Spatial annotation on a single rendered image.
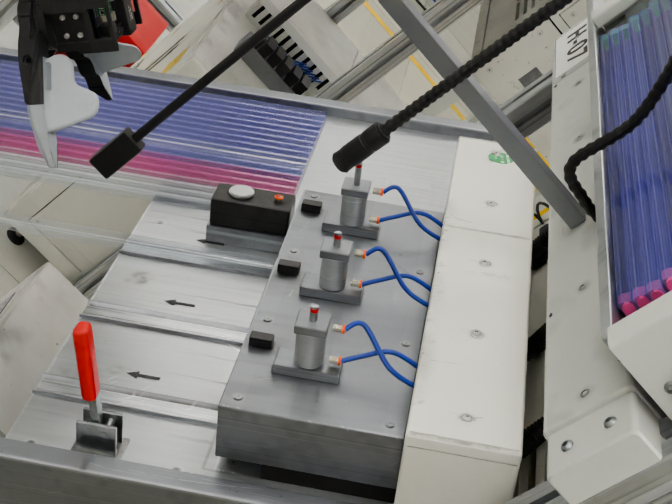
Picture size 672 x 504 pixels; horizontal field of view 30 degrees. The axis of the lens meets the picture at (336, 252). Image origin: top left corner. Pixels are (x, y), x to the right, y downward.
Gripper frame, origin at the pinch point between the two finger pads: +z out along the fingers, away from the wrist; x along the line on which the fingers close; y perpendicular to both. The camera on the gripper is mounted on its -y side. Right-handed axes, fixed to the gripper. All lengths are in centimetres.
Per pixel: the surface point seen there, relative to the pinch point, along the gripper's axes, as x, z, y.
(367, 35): 375, 124, -40
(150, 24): 76, 15, -19
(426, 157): 29.1, 17.8, 26.9
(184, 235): 3.8, 12.7, 6.5
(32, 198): 113, 61, -65
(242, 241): 3.4, 13.5, 12.2
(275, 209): 3.7, 10.4, 15.9
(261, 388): -25.3, 10.1, 20.8
